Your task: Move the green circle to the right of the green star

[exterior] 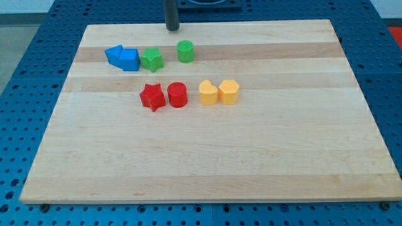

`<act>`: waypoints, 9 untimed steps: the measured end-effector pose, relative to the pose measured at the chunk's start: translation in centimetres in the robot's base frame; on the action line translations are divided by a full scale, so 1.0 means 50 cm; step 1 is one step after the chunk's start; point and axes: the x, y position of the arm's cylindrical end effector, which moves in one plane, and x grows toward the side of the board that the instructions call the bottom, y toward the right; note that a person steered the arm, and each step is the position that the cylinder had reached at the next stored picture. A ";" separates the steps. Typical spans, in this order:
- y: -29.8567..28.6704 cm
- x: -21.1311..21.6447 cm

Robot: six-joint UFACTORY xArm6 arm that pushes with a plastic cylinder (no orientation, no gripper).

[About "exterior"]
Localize green cylinder block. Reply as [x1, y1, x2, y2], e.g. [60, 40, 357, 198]
[177, 40, 195, 63]

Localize blue cube block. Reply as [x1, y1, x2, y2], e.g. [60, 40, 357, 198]
[118, 48, 140, 71]

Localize wooden board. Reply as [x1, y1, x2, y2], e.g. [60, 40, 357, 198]
[20, 19, 401, 204]

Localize green star block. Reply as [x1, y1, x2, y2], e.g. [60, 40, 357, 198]
[140, 47, 164, 72]

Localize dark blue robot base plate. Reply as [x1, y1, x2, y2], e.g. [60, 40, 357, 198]
[177, 0, 242, 11]

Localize blue triangle block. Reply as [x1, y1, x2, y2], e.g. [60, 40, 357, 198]
[104, 45, 123, 67]

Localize red star block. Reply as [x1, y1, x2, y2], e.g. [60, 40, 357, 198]
[139, 83, 166, 112]

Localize yellow hexagon block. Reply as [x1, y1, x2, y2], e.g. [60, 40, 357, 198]
[219, 80, 240, 105]

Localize red object at right edge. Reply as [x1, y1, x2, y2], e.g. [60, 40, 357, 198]
[388, 26, 402, 48]

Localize red cylinder block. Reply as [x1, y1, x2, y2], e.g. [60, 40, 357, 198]
[167, 82, 188, 108]

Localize yellow heart block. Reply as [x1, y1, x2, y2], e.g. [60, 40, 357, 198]
[198, 80, 219, 105]

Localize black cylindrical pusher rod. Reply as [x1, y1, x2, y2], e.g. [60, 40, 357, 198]
[163, 0, 180, 31]

